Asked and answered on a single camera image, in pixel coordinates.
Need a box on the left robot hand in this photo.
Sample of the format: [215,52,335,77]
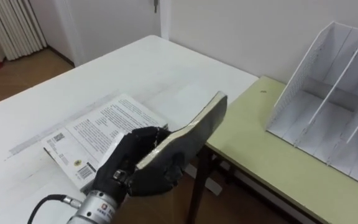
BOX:
[91,125,185,205]

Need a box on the dark grey cover book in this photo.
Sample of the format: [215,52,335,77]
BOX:
[135,91,229,170]

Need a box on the white cover book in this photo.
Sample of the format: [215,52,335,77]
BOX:
[42,93,169,192]

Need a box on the white desk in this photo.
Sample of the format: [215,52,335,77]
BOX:
[0,34,259,224]

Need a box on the pale green desk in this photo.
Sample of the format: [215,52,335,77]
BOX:
[186,75,358,224]

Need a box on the white radiator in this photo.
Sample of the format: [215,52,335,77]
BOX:
[0,0,48,62]

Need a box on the white file rack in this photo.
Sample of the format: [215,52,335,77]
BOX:
[265,21,358,193]

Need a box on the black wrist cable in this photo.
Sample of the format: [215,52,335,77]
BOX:
[27,194,83,224]

